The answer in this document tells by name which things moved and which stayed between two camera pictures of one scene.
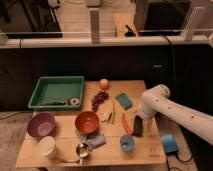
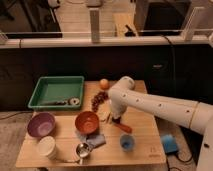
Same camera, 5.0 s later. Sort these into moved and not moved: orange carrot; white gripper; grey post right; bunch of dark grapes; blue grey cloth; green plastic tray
Moved: orange carrot; white gripper
Not moved: green plastic tray; grey post right; blue grey cloth; bunch of dark grapes
